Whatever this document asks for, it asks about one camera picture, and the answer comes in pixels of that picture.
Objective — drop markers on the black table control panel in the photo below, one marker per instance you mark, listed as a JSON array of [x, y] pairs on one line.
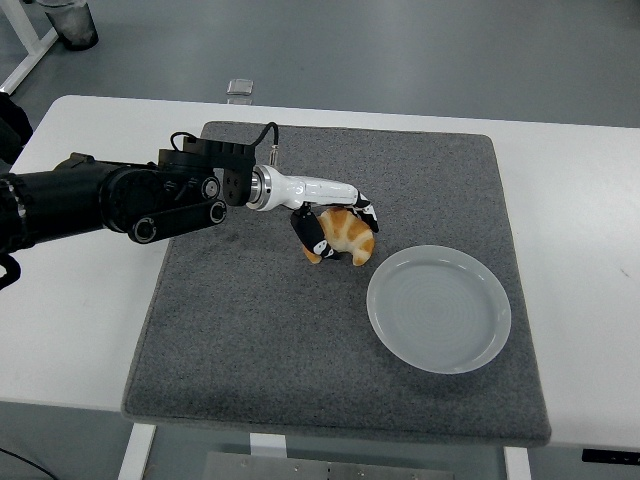
[[611, 456]]

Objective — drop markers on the grey round plate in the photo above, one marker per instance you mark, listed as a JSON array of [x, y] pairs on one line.
[[440, 320]]

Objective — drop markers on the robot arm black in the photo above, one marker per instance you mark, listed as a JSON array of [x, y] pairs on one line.
[[75, 195]]

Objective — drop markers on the grey metal plate with screws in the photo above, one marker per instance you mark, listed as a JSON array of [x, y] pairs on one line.
[[325, 469]]

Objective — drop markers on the grey felt mat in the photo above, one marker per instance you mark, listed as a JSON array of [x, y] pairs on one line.
[[250, 325]]

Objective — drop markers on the dark waste bin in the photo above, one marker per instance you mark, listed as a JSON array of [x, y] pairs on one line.
[[72, 27]]

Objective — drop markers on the small clear square floor plate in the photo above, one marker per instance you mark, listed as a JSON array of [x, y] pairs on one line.
[[240, 86], [240, 99]]

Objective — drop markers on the black padded object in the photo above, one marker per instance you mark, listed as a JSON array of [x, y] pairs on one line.
[[12, 130]]

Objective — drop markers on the croissant bread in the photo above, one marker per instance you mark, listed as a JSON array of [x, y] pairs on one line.
[[355, 240]]

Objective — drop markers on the white desk frame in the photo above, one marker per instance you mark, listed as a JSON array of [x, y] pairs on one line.
[[30, 50]]

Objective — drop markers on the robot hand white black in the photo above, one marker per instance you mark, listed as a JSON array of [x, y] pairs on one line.
[[320, 192]]

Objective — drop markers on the white table leg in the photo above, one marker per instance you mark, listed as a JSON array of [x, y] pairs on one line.
[[517, 465], [136, 450], [267, 444]]

